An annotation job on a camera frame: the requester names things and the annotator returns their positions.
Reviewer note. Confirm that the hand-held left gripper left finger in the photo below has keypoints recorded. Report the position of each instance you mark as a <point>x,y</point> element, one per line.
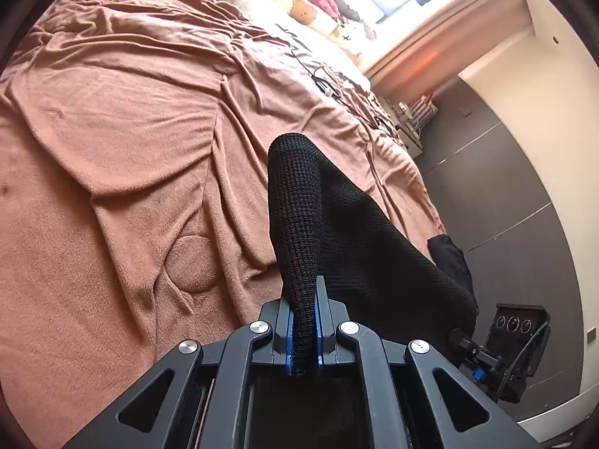
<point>290,341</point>

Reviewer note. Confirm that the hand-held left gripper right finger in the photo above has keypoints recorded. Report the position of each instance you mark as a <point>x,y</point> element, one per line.
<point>319,336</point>

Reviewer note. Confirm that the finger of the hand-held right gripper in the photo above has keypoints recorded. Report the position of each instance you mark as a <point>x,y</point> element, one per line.
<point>477,360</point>

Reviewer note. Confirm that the black knit pants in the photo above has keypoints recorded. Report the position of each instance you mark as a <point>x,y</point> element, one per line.
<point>351,243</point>

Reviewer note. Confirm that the black folded garment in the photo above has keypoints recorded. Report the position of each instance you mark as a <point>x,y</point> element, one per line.
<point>451,257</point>

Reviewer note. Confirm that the grey wardrobe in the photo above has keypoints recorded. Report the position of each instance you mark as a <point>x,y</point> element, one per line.
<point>505,206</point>

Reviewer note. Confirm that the cream nightstand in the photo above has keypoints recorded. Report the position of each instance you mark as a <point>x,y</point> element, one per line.
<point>414,124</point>

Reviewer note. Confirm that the striped paper bag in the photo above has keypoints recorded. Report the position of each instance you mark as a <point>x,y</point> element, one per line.
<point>423,107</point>

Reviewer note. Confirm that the brown blanket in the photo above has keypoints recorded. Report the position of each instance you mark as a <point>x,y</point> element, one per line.
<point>117,149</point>

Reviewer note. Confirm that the pink curtain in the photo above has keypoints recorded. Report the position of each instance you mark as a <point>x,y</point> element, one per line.
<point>440,42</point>

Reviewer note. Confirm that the red cloth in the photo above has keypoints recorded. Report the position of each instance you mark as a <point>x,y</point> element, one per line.
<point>323,2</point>

